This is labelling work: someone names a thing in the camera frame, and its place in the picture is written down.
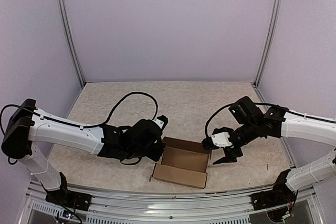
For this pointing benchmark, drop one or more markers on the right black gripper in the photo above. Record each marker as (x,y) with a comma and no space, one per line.
(228,158)

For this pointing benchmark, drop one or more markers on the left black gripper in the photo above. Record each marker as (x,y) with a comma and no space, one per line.
(156,155)

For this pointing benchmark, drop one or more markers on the brown cardboard box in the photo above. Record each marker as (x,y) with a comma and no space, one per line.
(183,163)

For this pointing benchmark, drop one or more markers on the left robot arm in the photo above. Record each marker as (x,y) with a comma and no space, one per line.
(29,125)

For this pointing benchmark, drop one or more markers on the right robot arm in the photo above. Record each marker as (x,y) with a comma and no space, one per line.
(278,122)

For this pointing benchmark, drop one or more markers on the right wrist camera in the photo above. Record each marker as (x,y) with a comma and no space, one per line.
(218,139)

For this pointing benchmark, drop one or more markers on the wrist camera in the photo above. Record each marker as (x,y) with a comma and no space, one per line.
(218,139)
(161,121)

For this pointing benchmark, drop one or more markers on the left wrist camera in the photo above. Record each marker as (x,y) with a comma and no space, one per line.
(161,121)

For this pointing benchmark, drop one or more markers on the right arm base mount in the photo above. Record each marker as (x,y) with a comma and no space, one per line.
(271,198)

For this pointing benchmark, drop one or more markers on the front aluminium rail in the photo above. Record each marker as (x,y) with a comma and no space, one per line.
(113,206)

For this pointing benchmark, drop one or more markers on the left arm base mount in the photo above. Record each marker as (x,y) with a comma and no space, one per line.
(72,199)

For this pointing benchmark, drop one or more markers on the right aluminium frame post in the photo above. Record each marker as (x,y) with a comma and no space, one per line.
(268,43)

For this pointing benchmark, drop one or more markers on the aluminium frame post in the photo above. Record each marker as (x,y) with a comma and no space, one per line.
(268,43)
(70,42)

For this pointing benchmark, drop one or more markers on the left aluminium frame post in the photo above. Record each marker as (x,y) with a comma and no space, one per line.
(70,42)

